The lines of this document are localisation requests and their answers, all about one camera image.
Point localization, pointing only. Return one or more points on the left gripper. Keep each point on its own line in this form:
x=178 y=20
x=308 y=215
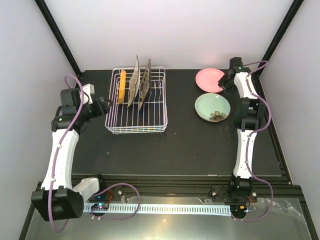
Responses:
x=102 y=105

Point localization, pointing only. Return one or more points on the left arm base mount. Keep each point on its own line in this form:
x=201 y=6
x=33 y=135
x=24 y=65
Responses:
x=112 y=195

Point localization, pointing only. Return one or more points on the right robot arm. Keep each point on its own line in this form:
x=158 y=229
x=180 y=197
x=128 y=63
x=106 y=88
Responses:
x=248 y=120

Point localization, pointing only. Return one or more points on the right black frame post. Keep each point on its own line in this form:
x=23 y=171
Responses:
x=286 y=22

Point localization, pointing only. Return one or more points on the white wire dish rack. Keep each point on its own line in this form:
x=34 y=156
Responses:
x=150 y=117

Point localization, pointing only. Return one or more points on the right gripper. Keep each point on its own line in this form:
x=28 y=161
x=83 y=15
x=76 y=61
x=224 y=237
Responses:
x=222 y=84

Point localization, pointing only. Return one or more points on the black frame post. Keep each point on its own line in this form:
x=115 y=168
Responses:
x=286 y=22
x=46 y=13

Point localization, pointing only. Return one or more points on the white slotted cable duct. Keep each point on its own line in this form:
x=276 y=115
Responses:
x=161 y=209

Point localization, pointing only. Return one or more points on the green floral plate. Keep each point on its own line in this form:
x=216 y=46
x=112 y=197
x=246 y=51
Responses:
x=212 y=107

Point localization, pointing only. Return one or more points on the pink round plate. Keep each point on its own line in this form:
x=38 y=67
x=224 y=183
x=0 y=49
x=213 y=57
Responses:
x=207 y=80

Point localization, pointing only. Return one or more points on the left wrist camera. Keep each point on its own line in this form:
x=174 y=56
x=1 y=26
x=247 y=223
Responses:
x=89 y=91

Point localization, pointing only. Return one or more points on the left black frame post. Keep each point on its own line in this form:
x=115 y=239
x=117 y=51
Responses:
x=46 y=13

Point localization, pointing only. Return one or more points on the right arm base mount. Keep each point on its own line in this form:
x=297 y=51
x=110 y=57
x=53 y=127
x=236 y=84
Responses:
x=220 y=194

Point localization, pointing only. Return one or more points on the orange dotted scalloped plate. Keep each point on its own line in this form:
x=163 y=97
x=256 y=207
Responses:
x=122 y=85

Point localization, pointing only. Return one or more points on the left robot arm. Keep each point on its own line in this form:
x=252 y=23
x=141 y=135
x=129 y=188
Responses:
x=56 y=196

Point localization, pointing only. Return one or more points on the white square plate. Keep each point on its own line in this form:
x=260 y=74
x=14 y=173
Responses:
x=134 y=82

